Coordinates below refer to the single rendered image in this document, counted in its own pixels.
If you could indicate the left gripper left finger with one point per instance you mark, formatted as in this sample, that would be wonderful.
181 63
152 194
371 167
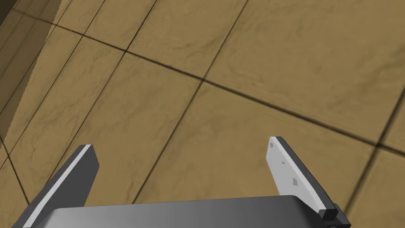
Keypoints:
71 183

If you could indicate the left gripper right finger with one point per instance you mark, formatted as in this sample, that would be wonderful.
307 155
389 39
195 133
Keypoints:
295 177

